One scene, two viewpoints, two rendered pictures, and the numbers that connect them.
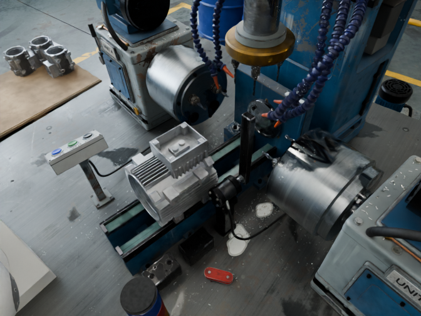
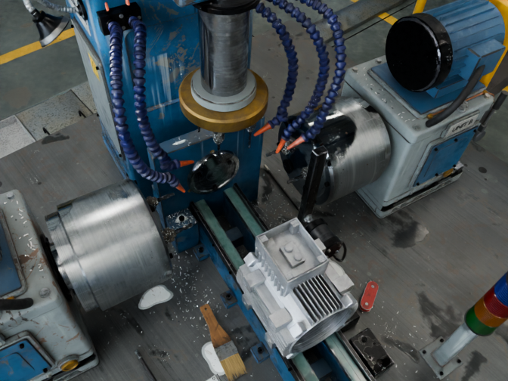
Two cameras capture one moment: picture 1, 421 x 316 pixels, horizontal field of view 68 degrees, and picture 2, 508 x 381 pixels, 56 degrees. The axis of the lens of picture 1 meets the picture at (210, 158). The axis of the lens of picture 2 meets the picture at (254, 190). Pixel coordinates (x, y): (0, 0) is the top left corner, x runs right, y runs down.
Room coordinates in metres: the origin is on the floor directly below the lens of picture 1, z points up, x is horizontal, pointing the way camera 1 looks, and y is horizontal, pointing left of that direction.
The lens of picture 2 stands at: (0.64, 0.59, 1.97)
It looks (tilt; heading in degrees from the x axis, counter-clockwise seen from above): 52 degrees down; 274
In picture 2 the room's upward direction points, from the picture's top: 5 degrees clockwise
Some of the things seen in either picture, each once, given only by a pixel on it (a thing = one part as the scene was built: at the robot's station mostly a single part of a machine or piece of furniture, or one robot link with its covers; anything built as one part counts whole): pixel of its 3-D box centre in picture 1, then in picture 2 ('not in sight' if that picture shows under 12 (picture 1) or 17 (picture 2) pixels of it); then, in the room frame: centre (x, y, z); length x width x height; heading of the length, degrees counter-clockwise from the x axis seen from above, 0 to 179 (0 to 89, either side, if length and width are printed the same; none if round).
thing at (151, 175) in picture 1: (171, 179); (295, 292); (0.57, 0.12, 1.02); 0.20 x 0.19 x 0.19; 128
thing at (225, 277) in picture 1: (218, 275); (369, 296); (0.35, -0.01, 0.81); 0.09 x 0.03 x 0.02; 72
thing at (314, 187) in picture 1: (329, 189); (339, 146); (0.48, -0.32, 1.04); 0.41 x 0.25 x 0.25; 38
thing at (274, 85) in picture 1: (274, 120); (203, 168); (0.84, -0.24, 0.97); 0.30 x 0.11 x 0.34; 38
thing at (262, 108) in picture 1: (262, 119); (214, 174); (0.80, -0.19, 1.02); 0.15 x 0.02 x 0.15; 38
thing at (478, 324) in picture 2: not in sight; (484, 317); (0.17, 0.13, 1.05); 0.06 x 0.06 x 0.04
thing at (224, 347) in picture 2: not in sight; (220, 340); (0.72, 0.17, 0.80); 0.21 x 0.05 x 0.01; 125
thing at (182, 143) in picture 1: (179, 150); (289, 257); (0.59, 0.08, 1.11); 0.12 x 0.11 x 0.07; 128
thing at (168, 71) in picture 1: (178, 79); (90, 253); (1.02, 0.10, 1.04); 0.37 x 0.25 x 0.25; 38
